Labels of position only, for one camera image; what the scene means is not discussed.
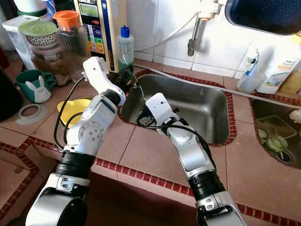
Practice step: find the metal fork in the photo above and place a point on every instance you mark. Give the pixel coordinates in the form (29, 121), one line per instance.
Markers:
(141, 95)

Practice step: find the yellow plastic dish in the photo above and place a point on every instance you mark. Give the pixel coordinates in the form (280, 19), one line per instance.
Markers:
(73, 108)

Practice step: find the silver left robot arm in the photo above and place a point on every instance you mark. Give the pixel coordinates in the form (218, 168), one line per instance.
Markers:
(94, 134)

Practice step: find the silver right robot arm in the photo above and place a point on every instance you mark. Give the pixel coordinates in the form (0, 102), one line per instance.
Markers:
(188, 150)

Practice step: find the green soap bottle blue cap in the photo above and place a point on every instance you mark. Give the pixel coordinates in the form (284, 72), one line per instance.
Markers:
(126, 49)

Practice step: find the cream water ionizer appliance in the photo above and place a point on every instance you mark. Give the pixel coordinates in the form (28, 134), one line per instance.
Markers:
(108, 28)

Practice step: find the clear pitcher orange lid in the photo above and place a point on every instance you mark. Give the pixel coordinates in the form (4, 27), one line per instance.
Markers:
(73, 49)

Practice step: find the large stainless steel sink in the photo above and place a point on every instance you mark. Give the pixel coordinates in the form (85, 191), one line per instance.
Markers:
(202, 101)

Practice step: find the grey hanging tap spout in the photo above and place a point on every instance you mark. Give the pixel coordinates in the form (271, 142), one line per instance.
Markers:
(191, 47)

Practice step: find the glass jar brown contents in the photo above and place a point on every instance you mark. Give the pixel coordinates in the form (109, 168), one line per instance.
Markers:
(48, 66)

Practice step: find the teal mug white rabbit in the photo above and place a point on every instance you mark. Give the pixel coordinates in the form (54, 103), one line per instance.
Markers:
(29, 82)

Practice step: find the patterned bowl green lid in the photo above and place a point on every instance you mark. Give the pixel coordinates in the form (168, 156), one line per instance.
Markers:
(37, 29)

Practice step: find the clear plastic cup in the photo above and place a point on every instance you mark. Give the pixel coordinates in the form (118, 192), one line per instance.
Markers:
(247, 84)

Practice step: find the clear container white lid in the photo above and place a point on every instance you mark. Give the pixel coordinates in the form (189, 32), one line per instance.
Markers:
(12, 42)

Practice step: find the white canister green base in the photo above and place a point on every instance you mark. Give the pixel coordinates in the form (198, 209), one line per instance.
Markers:
(30, 4)

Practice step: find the black kettle appliance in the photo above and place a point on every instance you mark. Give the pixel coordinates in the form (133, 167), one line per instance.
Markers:
(5, 96)

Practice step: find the small steel sink with dishes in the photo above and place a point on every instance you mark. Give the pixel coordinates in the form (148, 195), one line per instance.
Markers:
(265, 110)

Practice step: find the white blue toothbrush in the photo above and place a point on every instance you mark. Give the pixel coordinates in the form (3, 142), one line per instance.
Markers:
(253, 61)

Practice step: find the clear square food container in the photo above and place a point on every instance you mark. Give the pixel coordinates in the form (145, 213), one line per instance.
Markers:
(277, 125)

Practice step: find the small green cup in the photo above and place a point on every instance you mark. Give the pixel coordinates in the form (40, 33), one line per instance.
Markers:
(275, 143)

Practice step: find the white detergent bottle yellow cap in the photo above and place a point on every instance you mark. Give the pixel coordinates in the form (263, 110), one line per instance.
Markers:
(280, 66)

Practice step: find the dark blue basin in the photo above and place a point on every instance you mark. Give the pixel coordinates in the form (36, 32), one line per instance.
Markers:
(262, 16)

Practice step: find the yellow sponge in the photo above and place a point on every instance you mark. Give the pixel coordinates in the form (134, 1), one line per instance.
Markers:
(290, 82)

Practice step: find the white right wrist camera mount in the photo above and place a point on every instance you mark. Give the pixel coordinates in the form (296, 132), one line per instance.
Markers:
(159, 106)

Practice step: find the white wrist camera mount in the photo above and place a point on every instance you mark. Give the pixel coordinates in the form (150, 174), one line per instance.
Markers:
(98, 73)
(159, 106)

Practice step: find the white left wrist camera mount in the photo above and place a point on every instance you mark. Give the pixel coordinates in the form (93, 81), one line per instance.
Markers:
(98, 73)

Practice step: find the white wall tap fixture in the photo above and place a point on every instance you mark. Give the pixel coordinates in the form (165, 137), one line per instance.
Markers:
(211, 8)

